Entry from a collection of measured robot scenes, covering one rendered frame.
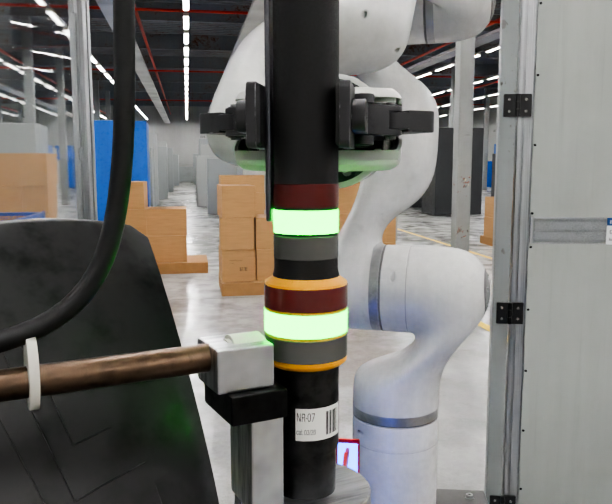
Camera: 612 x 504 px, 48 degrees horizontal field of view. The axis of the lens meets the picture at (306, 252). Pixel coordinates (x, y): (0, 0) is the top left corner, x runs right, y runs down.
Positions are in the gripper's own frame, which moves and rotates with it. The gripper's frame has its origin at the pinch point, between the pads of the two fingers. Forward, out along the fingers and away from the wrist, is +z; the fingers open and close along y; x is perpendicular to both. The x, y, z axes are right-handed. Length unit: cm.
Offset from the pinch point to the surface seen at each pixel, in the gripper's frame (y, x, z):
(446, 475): -31, -150, -284
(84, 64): 70, 22, -127
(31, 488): 12.7, -18.1, 5.2
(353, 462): -0.8, -33.6, -34.4
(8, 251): 17.8, -7.4, -2.4
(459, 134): -105, 46, -1101
